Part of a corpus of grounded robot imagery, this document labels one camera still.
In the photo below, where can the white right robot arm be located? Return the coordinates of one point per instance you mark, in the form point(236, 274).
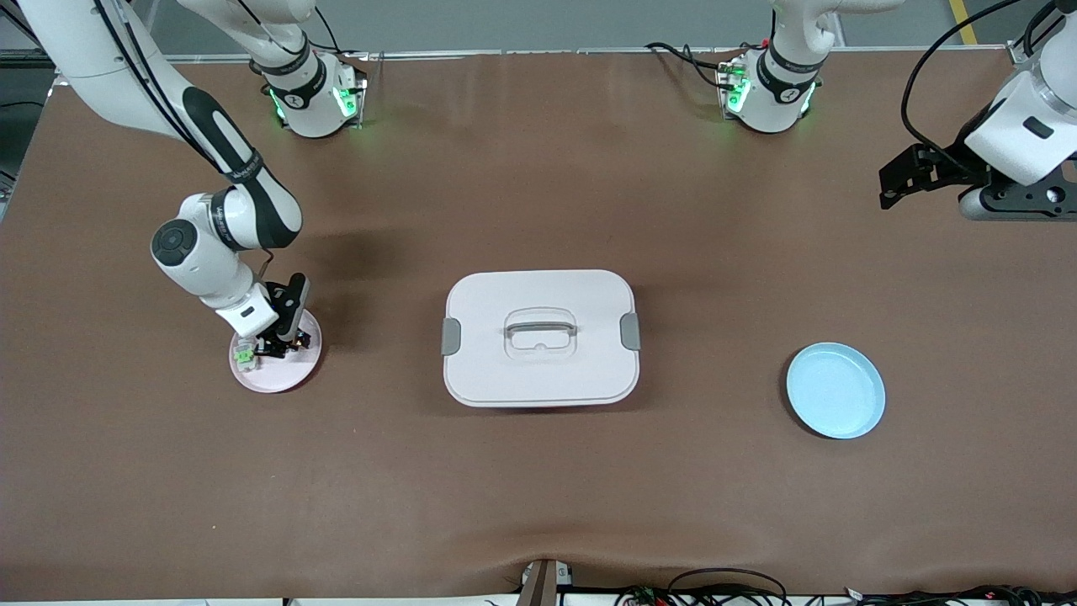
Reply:
point(210, 252)

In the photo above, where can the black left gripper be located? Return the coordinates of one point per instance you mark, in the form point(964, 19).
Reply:
point(953, 168)

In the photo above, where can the light blue round plate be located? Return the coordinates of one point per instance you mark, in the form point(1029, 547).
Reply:
point(841, 396)

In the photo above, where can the grey box latch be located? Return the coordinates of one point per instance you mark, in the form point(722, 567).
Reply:
point(451, 337)
point(630, 332)

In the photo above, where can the aluminium frame profile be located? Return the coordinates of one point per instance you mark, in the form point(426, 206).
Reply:
point(1016, 55)
point(10, 57)

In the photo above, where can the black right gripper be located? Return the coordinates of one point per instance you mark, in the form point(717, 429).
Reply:
point(273, 344)

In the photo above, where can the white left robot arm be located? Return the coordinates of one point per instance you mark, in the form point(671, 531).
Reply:
point(770, 101)

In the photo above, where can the white lidded storage box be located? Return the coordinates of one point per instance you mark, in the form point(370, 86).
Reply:
point(538, 379)

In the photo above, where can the pink round plate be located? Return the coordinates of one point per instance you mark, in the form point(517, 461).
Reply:
point(278, 380)

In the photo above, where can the green and white switch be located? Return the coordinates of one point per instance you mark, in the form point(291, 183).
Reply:
point(244, 360)

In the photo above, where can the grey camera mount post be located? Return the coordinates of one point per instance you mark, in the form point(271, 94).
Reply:
point(538, 589)

